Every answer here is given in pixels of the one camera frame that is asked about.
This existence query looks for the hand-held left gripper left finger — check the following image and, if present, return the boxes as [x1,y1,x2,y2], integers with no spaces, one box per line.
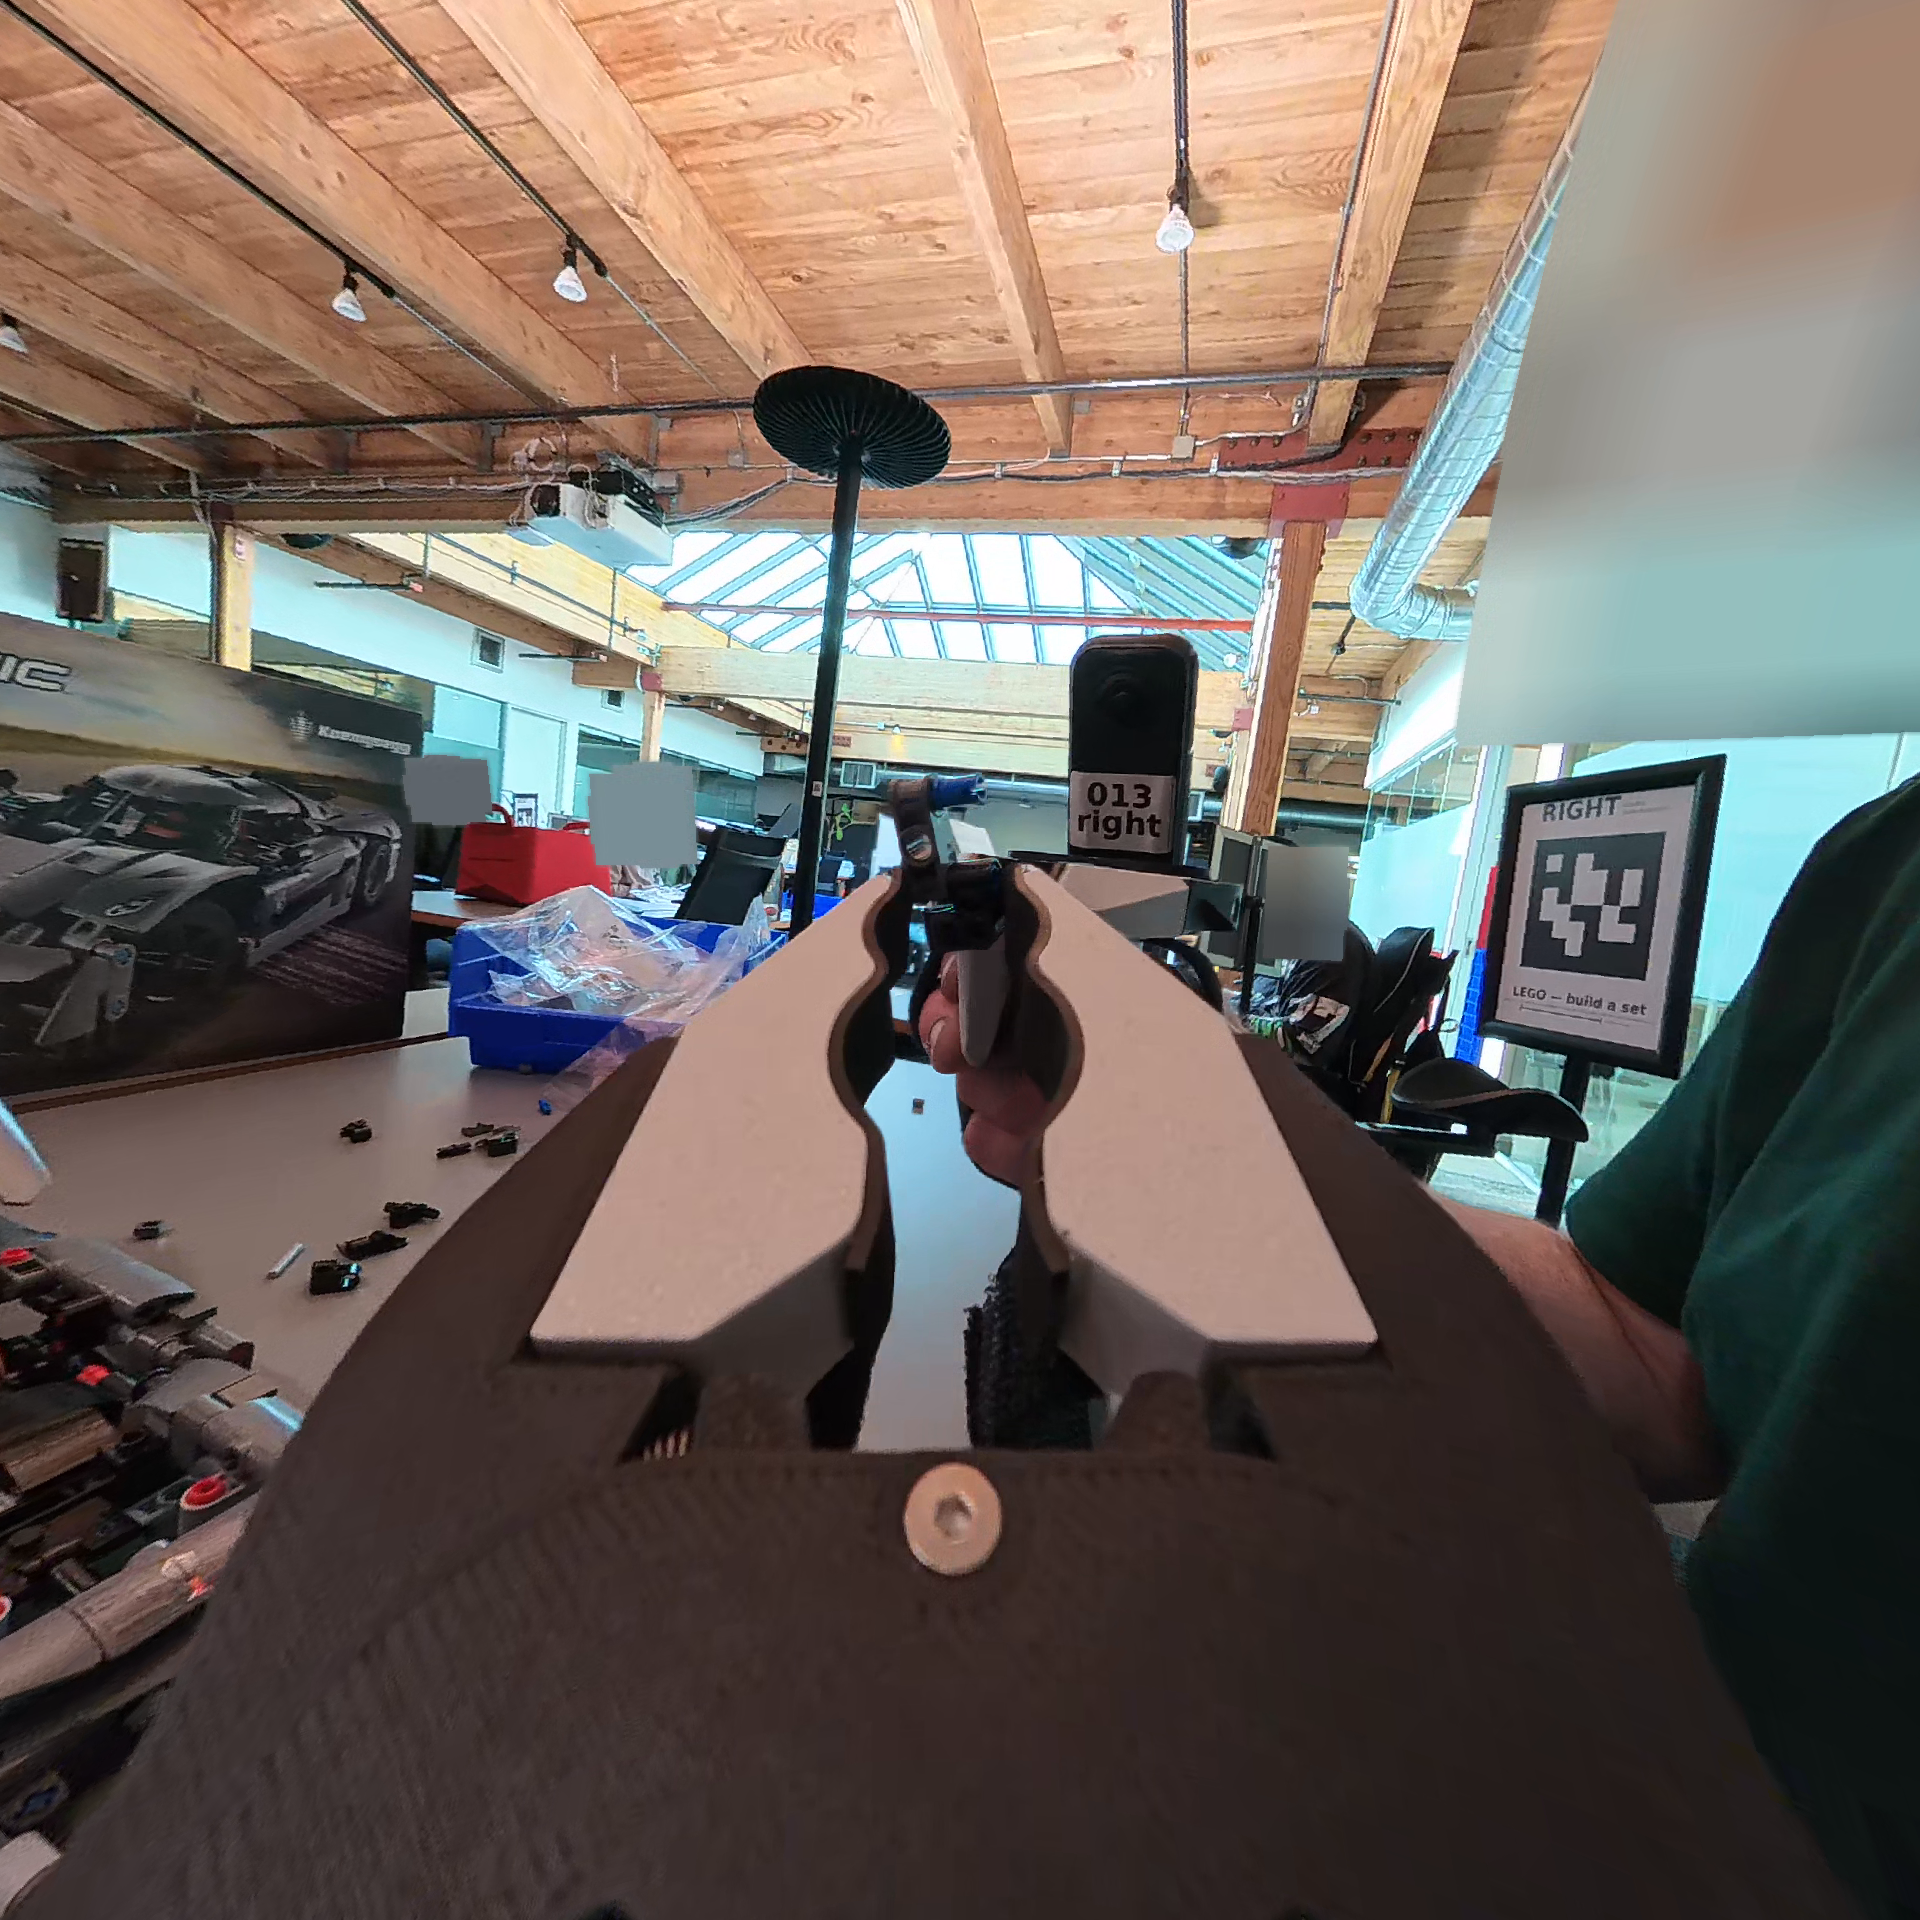
[529,871,922,1449]

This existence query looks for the black angled lego connector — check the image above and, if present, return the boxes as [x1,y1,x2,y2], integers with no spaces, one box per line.
[920,862,1011,954]

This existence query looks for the person's green shirt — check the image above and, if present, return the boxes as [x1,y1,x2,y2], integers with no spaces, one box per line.
[1568,779,1920,1920]

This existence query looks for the lego set box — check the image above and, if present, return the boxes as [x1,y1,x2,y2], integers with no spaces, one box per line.
[0,613,429,1098]

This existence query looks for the black chair armrest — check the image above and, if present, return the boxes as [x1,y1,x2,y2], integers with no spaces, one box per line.
[1358,1055,1594,1187]

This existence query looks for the black backpack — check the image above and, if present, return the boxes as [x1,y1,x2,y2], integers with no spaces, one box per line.
[1276,922,1456,1119]

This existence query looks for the grey lego car model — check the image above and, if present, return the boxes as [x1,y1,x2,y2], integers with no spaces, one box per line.
[0,1217,309,1862]

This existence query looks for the black office chair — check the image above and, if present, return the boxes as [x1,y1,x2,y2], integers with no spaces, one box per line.
[672,825,794,923]

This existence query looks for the framed tag poster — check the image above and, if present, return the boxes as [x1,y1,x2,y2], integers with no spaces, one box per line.
[1477,755,1728,1081]

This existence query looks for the grey monitor on stand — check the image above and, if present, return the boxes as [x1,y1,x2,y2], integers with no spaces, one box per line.
[1208,825,1277,969]

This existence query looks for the red tote bag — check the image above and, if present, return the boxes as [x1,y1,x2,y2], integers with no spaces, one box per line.
[454,803,595,906]

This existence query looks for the black floor lamp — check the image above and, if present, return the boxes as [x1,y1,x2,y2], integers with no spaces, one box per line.
[749,363,956,935]

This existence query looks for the silver ventilation duct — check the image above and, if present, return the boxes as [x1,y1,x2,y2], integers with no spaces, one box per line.
[1347,90,1594,646]

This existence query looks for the pile of clear plastic bags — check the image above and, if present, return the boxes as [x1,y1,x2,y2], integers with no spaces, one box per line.
[480,885,788,1081]

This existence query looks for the white ceiling projector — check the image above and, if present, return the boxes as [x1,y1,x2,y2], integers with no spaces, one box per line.
[507,463,676,572]

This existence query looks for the wooden post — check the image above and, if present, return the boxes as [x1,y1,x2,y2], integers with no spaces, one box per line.
[1236,517,1336,841]

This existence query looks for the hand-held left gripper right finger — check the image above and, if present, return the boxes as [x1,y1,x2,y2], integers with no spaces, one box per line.
[1001,863,1384,1431]

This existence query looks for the blue plastic bin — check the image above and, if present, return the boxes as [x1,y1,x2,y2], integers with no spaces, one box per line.
[449,915,781,1075]

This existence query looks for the person's right hand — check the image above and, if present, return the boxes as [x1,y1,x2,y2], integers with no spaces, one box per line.
[913,950,1057,1190]

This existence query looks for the scattered loose lego pieces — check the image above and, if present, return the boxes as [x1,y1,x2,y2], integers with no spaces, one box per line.
[133,1095,933,1299]

